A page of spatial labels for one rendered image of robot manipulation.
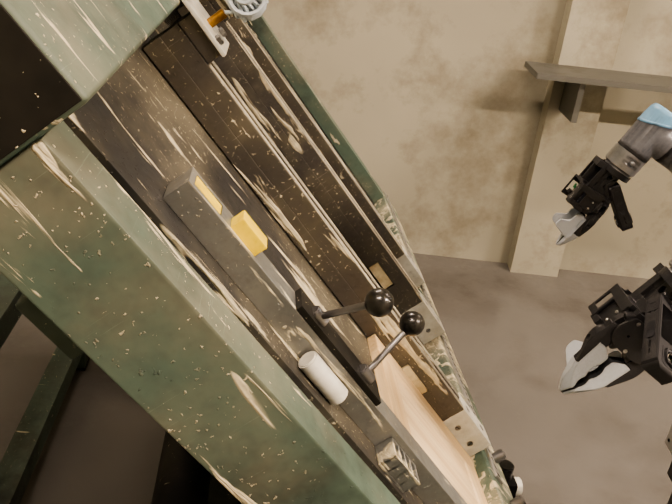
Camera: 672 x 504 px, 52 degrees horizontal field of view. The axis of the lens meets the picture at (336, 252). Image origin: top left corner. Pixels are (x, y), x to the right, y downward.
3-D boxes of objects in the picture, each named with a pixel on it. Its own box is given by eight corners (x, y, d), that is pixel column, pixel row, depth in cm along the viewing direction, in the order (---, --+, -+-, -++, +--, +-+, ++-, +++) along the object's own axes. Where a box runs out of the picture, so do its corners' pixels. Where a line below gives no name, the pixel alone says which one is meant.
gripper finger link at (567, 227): (541, 234, 160) (568, 203, 156) (561, 247, 161) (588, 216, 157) (544, 239, 157) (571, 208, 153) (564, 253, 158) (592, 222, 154)
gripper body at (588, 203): (558, 193, 159) (594, 151, 154) (587, 212, 161) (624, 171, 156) (566, 205, 152) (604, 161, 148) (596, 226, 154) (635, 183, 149)
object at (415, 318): (373, 392, 99) (434, 326, 102) (359, 375, 97) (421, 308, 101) (359, 384, 102) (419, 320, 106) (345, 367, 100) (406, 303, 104)
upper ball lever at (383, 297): (314, 337, 95) (394, 320, 87) (298, 318, 93) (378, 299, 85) (324, 318, 98) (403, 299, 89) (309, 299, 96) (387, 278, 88)
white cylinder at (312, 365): (297, 370, 91) (331, 409, 95) (316, 359, 91) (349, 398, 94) (297, 357, 94) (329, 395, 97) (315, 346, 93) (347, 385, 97)
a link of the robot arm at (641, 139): (691, 126, 142) (657, 102, 142) (652, 169, 147) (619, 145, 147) (682, 121, 150) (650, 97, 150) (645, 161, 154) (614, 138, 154)
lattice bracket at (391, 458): (403, 494, 102) (420, 484, 101) (378, 465, 99) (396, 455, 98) (398, 474, 105) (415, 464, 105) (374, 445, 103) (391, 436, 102)
